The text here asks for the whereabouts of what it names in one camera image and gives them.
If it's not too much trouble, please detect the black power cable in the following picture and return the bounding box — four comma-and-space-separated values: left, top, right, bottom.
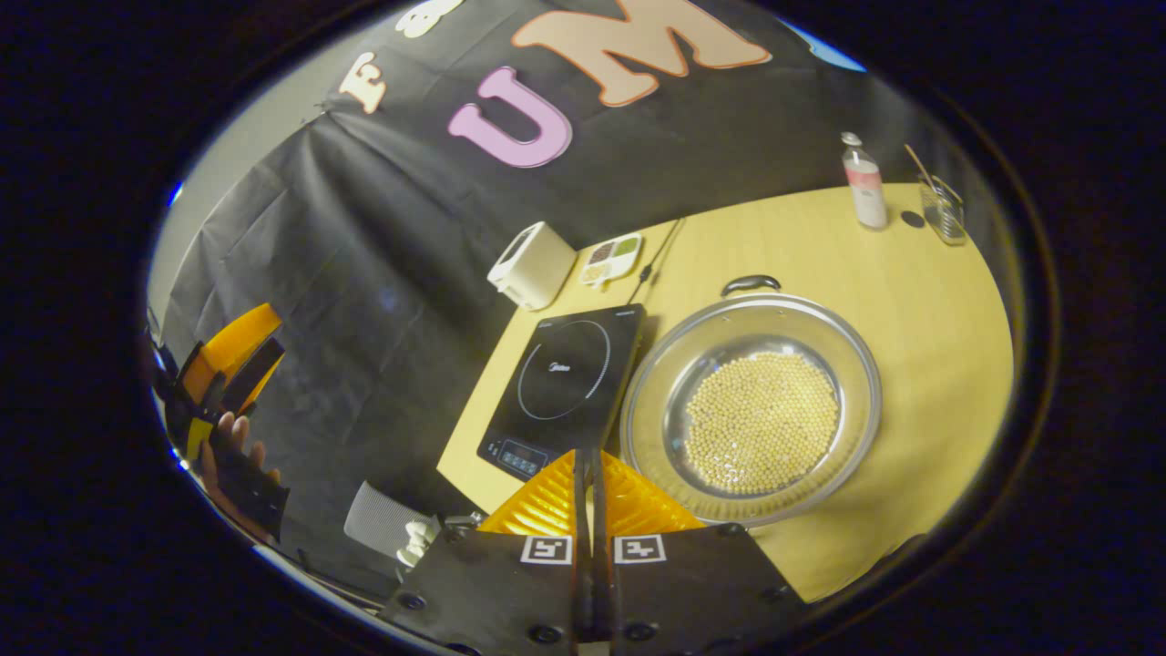
628, 218, 685, 307

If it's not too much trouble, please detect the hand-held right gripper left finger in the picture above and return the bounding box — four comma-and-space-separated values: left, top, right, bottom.
378, 448, 594, 656

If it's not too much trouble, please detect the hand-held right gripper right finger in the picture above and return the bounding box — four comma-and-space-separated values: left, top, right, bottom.
592, 448, 808, 653

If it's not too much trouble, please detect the steel pot with beans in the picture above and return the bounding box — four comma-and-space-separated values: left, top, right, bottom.
619, 273, 884, 530

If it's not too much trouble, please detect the black induction cooktop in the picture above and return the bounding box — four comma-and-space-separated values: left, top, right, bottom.
476, 302, 649, 483

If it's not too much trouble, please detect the grey mesh chair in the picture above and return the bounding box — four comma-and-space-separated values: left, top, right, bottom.
343, 479, 440, 563

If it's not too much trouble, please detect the white toaster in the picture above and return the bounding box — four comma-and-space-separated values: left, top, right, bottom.
486, 220, 578, 313

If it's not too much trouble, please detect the clear bottle with pink label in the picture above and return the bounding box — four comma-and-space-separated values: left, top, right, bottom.
839, 131, 889, 232

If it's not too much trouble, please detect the glass jar with sticks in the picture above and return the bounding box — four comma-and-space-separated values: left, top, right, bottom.
904, 143, 969, 248

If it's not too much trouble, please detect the black backdrop cloth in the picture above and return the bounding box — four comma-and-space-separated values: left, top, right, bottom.
150, 0, 996, 586

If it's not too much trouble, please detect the white divided dish of beans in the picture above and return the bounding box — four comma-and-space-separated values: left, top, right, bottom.
578, 231, 645, 289

